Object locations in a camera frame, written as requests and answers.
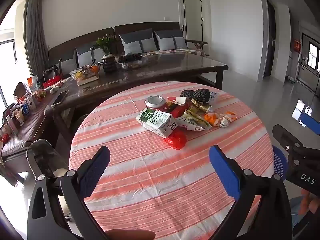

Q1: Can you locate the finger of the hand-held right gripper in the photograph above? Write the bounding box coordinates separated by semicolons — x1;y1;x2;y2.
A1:
299;112;320;137
272;124;305;158

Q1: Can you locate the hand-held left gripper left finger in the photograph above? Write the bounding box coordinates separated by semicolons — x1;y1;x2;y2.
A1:
26;145;112;240

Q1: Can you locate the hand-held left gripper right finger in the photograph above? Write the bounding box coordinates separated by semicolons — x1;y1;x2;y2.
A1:
209;144;293;240

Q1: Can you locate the orange white wrapper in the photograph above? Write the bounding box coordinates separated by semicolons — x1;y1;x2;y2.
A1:
204;112;237;129

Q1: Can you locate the red plastic bag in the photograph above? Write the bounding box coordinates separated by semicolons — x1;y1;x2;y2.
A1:
164;129;187;150

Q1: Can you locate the white yellow snack packet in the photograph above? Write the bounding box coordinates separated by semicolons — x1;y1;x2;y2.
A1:
176;110;213;132

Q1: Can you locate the gold foil wrapper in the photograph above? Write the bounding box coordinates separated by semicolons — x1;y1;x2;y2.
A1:
191;99;213;113

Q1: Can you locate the dark snack wrapper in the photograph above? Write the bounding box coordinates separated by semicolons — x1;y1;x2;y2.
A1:
167;104;187;117

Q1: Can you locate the green white milk carton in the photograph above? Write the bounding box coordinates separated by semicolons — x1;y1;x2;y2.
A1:
135;107;178;138

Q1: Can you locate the black foam fruit net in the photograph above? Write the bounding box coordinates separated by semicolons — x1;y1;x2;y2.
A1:
180;89;194;100
191;88;212;103

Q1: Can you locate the red soda can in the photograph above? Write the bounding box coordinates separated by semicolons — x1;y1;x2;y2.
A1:
145;95;168;112

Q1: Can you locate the person's right hand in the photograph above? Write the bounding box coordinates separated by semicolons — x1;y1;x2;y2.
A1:
299;189;320;215

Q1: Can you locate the person's left hand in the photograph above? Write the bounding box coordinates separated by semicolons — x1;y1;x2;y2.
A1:
106;229;156;240

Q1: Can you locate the blue plastic stool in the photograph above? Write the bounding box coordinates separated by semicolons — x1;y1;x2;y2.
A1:
272;145;289;182

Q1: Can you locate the glass balcony door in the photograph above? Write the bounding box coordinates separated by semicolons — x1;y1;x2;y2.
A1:
296;32;320;91

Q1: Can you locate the orange striped tablecloth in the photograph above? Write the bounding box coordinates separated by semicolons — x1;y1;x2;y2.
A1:
69;81;275;240

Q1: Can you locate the bench with brown mat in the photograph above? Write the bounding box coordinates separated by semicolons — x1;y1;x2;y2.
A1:
0;90;62;172

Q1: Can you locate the black smartphone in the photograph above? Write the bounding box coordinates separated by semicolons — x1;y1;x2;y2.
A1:
51;90;69;106

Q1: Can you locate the thick book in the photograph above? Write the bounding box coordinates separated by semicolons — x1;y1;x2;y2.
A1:
76;75;101;87

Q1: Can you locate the red gift box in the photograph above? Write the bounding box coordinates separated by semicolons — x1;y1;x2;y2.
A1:
42;76;62;88

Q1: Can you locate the glass fruit bowl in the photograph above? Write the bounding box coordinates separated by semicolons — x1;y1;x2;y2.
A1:
69;64;102;81

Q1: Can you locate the dark wooden coffee table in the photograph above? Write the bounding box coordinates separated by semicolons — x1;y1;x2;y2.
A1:
44;52;229;140

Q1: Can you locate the grey cushion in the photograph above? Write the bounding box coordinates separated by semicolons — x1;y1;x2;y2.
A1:
119;29;158;55
75;41;105;68
154;29;188;51

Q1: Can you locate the glass tray of grapes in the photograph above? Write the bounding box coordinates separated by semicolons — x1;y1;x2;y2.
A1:
117;52;148;71

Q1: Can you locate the wooden armchair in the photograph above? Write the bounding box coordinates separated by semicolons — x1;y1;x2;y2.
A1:
186;39;210;57

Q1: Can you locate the potted green plant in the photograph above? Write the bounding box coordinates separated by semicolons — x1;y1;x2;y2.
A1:
94;34;118;73

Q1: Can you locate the dark wooden sofa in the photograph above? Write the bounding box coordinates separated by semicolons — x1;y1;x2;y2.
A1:
47;21;208;77

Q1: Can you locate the grey curtain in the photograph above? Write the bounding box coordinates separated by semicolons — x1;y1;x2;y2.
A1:
26;0;48;80

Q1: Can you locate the white door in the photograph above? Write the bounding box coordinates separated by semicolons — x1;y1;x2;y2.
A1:
182;0;191;41

